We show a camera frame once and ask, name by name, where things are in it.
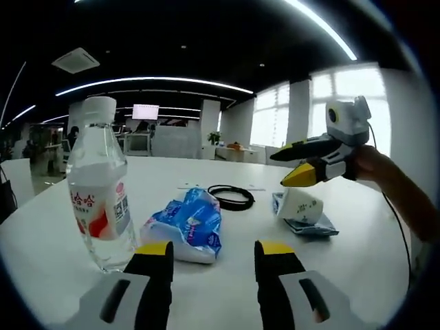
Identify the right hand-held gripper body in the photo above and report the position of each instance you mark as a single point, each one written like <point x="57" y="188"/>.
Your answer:
<point x="347" y="127"/>

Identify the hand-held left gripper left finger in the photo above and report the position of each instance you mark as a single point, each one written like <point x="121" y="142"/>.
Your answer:
<point x="154" y="295"/>

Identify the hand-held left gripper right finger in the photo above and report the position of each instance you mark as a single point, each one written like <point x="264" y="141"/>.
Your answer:
<point x="275" y="295"/>

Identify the white paper cup item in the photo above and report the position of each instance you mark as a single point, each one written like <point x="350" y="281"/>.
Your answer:
<point x="302" y="206"/>

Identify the wet wipes pack item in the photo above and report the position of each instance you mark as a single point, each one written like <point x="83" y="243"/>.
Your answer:
<point x="316" y="230"/>

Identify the blue plastic bag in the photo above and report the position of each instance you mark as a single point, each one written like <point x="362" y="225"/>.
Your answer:
<point x="192" y="223"/>

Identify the clear water bottle item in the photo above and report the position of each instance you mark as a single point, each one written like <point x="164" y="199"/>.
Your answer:
<point x="99" y="192"/>

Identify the person's right hand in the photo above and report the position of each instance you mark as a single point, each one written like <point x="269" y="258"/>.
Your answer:
<point x="373" y="163"/>

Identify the large bright window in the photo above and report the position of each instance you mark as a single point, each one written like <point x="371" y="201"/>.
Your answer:
<point x="350" y="110"/>

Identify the window with blinds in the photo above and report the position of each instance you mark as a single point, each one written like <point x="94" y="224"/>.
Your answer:
<point x="269" y="113"/>

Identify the white cabinet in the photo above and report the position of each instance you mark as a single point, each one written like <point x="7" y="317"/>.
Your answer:
<point x="240" y="156"/>

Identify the orange object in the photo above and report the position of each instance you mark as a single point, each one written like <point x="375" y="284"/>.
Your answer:
<point x="236" y="145"/>

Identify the white table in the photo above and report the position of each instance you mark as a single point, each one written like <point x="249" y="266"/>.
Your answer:
<point x="240" y="227"/>

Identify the potted green plant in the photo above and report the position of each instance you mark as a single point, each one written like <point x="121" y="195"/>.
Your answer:
<point x="214" y="137"/>

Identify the bright display screen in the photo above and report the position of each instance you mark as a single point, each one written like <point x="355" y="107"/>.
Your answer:
<point x="146" y="112"/>

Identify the curved ceiling light strip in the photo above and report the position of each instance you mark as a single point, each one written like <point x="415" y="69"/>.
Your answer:
<point x="151" y="79"/>

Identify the ceiling air vent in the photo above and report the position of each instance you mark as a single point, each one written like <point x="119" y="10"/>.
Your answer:
<point x="75" y="61"/>

